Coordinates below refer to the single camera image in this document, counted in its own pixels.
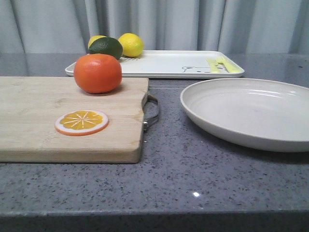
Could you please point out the beige round plate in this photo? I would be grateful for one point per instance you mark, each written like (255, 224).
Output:
(260, 114)

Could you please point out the yellow plastic fork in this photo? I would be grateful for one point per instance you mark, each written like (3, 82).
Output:
(228, 65)

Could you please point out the green lime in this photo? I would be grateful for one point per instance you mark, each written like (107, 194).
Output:
(108, 46)

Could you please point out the yellow plastic knife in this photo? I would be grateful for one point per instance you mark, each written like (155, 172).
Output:
(213, 65)

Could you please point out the grey curtain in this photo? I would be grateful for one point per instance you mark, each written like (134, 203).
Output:
(229, 26)

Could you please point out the orange tangerine fruit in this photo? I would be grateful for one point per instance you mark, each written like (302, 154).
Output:
(97, 73)

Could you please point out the yellow lemon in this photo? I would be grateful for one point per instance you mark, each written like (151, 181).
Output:
(132, 45)
(94, 38)

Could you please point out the wooden cutting board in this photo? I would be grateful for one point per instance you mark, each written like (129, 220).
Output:
(30, 106)

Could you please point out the yellow lemon right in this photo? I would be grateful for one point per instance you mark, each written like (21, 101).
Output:
(132, 45)

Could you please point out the metal cutting board handle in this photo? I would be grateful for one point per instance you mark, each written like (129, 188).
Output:
(151, 111)

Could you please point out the orange slice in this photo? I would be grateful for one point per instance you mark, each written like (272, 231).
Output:
(82, 122)

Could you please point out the yellow lemon left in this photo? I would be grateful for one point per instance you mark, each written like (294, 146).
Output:
(94, 38)

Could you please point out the white rectangular tray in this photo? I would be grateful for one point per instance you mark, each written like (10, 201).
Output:
(176, 64)

